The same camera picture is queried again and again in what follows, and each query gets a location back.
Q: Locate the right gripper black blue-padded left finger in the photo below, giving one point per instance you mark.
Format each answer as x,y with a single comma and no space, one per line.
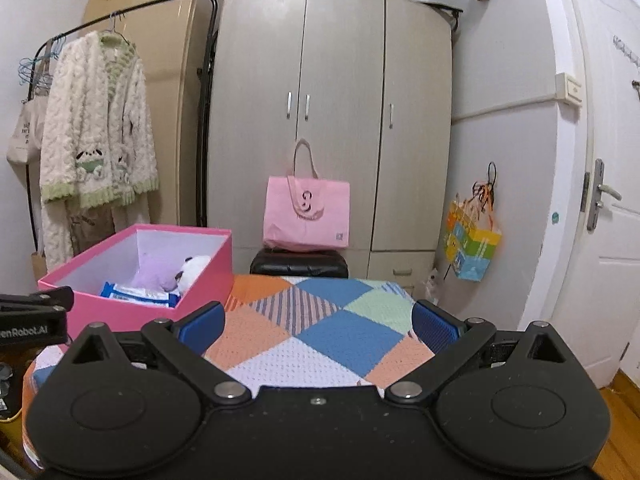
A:
161,364

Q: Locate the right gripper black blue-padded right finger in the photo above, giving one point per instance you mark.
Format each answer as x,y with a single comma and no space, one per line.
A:
474,363

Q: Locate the blue white wipes pack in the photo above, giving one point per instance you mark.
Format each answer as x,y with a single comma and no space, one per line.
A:
145,297

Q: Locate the purple plush toy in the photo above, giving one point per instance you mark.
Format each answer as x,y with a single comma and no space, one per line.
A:
157,270

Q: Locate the white panda plush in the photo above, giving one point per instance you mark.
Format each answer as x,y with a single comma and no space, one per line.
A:
189,273

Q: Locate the pink storage box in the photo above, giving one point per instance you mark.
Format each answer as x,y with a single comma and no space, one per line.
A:
116,260

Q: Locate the white door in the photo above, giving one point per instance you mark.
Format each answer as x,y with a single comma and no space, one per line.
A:
587,279

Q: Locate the colourful paper gift bag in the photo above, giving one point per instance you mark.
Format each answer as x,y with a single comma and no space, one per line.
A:
472,232

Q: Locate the colourful patchwork blanket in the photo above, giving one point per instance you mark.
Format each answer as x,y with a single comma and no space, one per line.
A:
316,333

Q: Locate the beige canvas tote bag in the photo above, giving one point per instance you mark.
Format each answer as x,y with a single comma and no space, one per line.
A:
25,143

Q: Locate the cream green knit cardigan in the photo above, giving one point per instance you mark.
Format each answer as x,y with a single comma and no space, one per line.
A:
98,145

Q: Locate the black suitcase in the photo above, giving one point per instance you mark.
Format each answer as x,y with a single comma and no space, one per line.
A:
280,262

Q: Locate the pink tote bag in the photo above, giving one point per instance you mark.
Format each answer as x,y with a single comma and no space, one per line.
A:
306,214

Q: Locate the beige wardrobe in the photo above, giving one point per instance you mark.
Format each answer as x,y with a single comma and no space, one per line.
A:
352,90

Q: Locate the black clothes rack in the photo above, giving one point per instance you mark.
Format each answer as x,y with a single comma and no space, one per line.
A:
205,77

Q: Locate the metal door handle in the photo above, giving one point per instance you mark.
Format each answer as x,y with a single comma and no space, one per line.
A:
598,190

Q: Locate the blue wire hangers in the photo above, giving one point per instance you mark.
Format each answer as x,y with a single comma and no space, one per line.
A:
37,72

